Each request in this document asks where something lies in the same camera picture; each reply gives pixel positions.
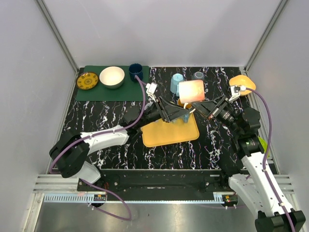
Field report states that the light blue mug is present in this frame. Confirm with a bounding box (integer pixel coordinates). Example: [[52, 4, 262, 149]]
[[170, 73, 184, 97]]

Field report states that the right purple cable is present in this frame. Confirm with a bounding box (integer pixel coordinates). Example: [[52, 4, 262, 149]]
[[200, 87, 296, 232]]

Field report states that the dark green mat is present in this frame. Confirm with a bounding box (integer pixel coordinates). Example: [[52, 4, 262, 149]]
[[75, 65, 143, 102]]

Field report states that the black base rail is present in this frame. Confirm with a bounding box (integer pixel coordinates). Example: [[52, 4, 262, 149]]
[[77, 168, 249, 194]]

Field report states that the blue butterfly mug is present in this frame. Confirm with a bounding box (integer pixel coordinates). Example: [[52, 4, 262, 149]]
[[177, 99, 195, 123]]

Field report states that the yellow patterned plate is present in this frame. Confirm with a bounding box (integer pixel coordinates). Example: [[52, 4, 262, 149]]
[[75, 72, 98, 90]]

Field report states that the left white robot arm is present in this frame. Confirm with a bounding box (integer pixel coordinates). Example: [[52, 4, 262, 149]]
[[49, 96, 190, 191]]

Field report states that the dark grey mug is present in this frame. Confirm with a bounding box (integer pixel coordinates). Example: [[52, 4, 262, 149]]
[[192, 72, 205, 80]]

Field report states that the yellow square bowl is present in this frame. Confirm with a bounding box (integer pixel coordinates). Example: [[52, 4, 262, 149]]
[[229, 75, 256, 90]]

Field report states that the white ceramic bowl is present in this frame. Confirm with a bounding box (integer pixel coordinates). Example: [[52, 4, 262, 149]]
[[99, 66, 125, 89]]

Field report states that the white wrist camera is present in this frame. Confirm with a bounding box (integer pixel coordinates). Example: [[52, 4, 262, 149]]
[[228, 85, 246, 102], [146, 83, 157, 101]]

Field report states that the dark blue mug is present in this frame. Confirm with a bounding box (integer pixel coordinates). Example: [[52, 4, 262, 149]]
[[128, 63, 143, 82]]

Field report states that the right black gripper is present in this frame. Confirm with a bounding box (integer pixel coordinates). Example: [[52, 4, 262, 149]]
[[191, 95, 243, 135]]

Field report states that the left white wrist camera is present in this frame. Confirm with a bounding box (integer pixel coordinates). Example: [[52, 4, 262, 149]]
[[146, 83, 157, 101]]

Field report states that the orange plastic tray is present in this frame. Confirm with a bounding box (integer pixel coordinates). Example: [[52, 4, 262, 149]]
[[141, 114, 199, 147]]

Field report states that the lime green bowl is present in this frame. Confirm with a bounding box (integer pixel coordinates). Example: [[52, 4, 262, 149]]
[[258, 137, 268, 152]]

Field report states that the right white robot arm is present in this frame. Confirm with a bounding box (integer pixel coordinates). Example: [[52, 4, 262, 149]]
[[192, 96, 306, 232]]

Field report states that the pink mug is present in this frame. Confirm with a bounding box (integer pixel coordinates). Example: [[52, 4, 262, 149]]
[[178, 80, 205, 108]]

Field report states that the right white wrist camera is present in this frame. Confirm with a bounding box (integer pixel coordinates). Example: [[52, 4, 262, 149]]
[[228, 85, 246, 102]]

